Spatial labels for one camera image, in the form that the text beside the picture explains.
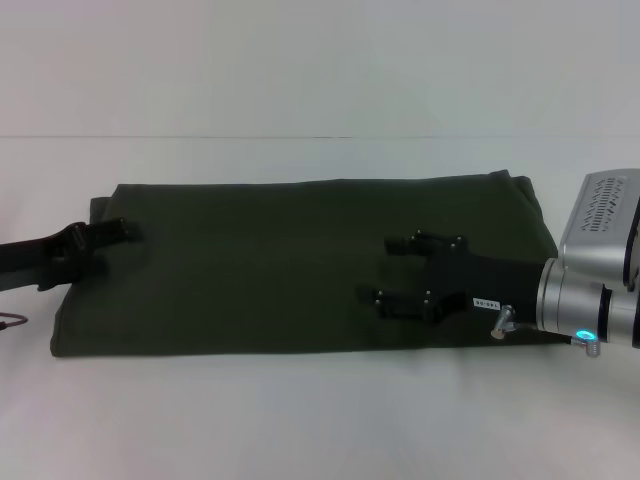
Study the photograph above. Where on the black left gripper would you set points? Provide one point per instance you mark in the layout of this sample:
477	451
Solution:
35	260

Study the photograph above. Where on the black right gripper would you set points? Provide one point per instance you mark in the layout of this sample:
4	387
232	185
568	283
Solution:
480	282

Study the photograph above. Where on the dark green shirt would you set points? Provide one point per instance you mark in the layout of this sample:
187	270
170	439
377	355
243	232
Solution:
280	280

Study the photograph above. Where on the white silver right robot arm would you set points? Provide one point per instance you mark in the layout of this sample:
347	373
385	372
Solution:
585	305

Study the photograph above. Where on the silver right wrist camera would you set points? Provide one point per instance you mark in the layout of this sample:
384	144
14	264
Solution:
600	225

